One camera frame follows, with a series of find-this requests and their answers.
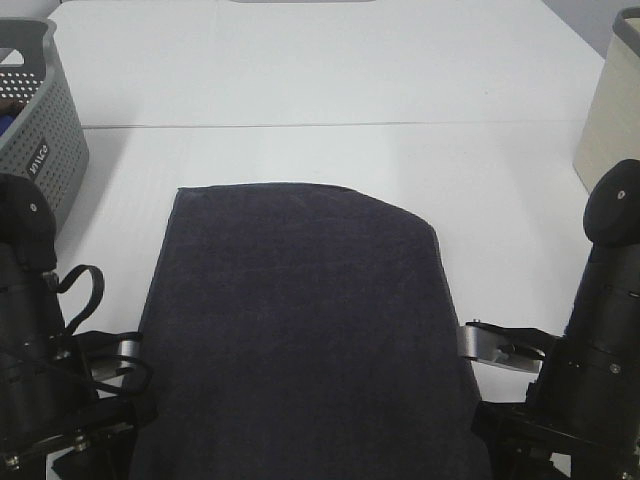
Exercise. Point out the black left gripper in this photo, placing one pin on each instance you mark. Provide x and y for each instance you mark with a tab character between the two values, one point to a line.
96	442

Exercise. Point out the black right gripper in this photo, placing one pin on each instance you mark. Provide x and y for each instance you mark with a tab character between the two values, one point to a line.
525	444

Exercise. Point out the dark navy towel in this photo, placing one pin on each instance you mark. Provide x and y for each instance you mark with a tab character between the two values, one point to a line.
301	331

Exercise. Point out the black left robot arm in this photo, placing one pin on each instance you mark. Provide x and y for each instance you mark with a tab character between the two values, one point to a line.
72	403

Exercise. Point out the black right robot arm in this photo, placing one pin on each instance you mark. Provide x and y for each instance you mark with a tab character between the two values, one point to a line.
584	401

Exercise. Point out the beige bin with grey rim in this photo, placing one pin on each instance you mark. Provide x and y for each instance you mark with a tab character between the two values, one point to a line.
611	131

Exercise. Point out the grey perforated plastic basket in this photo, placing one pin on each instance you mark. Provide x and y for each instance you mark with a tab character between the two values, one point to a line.
45	142

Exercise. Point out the blue cloth in basket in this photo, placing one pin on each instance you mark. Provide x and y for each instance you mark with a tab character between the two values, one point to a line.
10	109

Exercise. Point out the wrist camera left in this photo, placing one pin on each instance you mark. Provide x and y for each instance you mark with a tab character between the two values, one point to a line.
110	355

